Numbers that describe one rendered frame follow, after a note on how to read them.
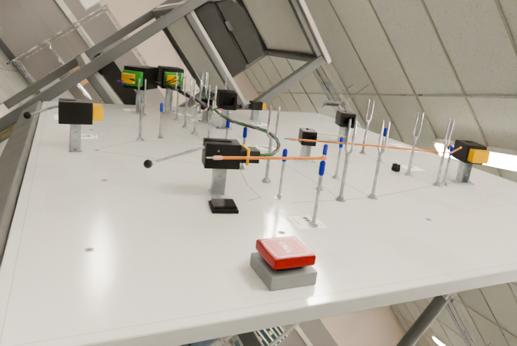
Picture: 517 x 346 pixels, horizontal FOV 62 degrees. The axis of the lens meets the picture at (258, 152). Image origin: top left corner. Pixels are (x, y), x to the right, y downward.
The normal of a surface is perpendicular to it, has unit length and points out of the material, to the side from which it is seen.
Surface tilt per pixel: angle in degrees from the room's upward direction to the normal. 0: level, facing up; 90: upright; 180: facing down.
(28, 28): 90
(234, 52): 90
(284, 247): 53
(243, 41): 90
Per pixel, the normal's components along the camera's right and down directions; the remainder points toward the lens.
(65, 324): 0.11, -0.96
